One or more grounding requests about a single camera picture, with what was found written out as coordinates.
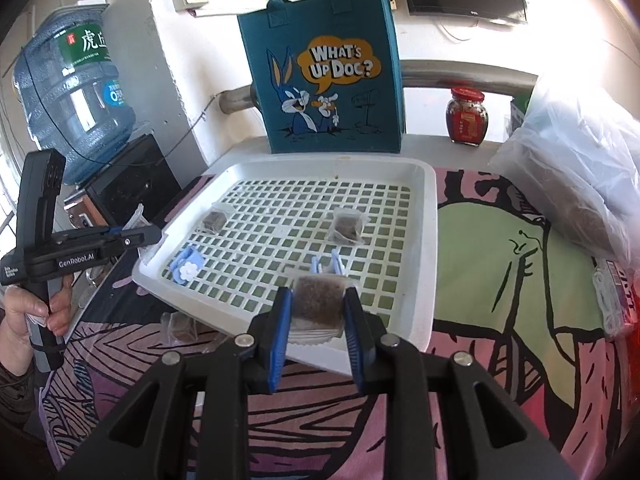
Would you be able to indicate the red sauce jar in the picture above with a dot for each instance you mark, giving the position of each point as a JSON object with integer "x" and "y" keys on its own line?
{"x": 467, "y": 120}

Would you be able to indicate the blue plastic clip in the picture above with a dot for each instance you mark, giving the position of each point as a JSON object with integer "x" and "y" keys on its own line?
{"x": 195, "y": 259}
{"x": 337, "y": 262}

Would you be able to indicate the red and white package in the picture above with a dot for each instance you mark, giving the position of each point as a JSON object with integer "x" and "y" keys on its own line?
{"x": 625, "y": 295}

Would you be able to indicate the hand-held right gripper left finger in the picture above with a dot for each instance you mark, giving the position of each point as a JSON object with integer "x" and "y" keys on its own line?
{"x": 281, "y": 340}

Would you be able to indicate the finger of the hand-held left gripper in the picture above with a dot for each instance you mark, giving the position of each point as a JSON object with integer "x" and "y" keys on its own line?
{"x": 135, "y": 240}
{"x": 90, "y": 233}

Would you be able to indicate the metal pipe railing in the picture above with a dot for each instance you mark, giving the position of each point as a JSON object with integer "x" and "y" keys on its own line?
{"x": 450, "y": 71}

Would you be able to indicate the clear plastic bag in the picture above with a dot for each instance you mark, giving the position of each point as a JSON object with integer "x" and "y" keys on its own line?
{"x": 575, "y": 160}

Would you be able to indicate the green and white box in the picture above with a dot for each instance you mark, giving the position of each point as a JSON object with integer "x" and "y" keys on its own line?
{"x": 517, "y": 115}

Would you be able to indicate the black water dispenser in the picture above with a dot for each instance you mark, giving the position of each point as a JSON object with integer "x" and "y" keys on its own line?
{"x": 135, "y": 180}

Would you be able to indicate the person's left hand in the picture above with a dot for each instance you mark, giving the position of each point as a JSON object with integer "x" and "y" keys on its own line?
{"x": 17, "y": 315}

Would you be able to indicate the printed table mat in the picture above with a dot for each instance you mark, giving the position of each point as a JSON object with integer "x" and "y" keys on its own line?
{"x": 500, "y": 285}

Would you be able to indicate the person's left forearm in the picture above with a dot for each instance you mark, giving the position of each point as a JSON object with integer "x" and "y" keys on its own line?
{"x": 12, "y": 380}

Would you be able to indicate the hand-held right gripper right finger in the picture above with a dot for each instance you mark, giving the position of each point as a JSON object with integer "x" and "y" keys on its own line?
{"x": 352, "y": 345}

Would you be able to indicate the white perforated tray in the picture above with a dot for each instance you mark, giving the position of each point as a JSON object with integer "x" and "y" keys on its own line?
{"x": 420, "y": 260}

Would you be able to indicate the blue water jug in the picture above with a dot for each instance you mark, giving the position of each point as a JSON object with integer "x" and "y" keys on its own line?
{"x": 70, "y": 110}

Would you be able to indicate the blue cartoon tote bag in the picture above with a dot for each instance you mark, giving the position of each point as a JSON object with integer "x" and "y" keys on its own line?
{"x": 350, "y": 130}

